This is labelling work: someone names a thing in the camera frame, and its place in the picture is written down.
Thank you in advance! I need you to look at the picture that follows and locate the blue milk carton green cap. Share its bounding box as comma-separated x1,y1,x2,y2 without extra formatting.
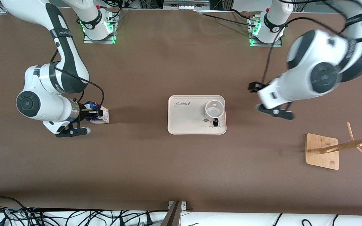
84,101,110,124

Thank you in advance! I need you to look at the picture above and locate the white mug black handle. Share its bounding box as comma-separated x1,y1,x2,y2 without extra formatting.
204,100,225,126

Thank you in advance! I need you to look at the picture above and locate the wooden mug tree stand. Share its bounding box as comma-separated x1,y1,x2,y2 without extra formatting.
305,122,362,170

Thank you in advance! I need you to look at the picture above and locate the cream rabbit print tray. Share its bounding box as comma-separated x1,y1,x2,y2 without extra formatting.
167,95,227,135

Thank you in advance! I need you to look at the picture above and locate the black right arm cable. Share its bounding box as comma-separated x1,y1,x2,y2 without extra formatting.
51,47,105,110

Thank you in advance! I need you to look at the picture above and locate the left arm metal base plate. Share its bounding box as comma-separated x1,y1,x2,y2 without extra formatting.
249,14,283,47

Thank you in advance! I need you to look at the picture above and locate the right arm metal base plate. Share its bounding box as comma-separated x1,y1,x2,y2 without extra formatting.
83,13,117,44

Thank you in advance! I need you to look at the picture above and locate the black cable on table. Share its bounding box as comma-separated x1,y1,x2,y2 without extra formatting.
200,13,255,27
230,9,253,20

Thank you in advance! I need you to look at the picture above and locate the black floor cable with plug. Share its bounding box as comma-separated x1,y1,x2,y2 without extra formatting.
143,210,155,226

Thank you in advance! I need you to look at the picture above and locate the aluminium post with bracket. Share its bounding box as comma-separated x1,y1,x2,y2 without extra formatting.
161,201,188,226

